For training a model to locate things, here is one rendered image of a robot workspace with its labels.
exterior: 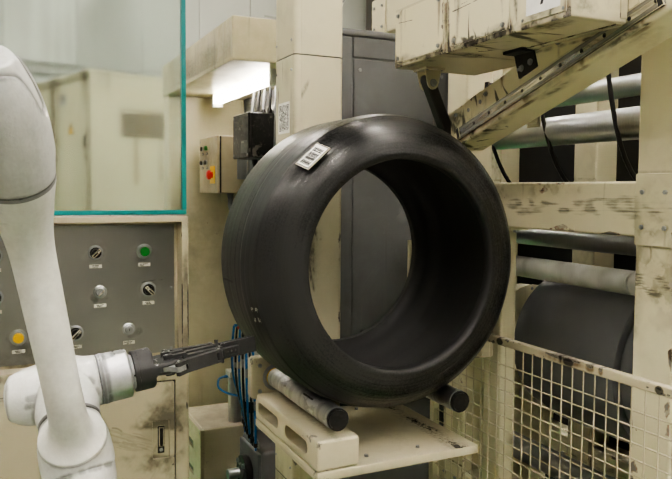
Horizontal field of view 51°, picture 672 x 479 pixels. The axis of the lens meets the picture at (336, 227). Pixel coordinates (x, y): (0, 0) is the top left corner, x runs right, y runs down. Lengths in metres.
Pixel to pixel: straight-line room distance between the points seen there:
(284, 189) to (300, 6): 0.57
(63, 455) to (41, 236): 0.35
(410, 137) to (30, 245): 0.72
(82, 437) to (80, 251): 0.78
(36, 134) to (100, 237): 0.97
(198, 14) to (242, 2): 0.92
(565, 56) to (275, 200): 0.65
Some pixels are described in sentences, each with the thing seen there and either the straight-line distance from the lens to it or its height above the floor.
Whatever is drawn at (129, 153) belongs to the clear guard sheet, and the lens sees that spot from 1.87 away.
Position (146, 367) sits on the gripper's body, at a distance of 1.34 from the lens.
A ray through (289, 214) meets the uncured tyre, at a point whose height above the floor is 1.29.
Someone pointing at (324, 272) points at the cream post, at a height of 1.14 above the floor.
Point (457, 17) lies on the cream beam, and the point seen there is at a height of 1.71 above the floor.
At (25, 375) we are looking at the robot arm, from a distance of 1.33.
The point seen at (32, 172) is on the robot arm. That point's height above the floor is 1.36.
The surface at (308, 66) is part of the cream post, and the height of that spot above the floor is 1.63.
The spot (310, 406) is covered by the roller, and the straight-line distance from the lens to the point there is 1.46.
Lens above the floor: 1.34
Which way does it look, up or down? 3 degrees down
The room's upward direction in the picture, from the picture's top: straight up
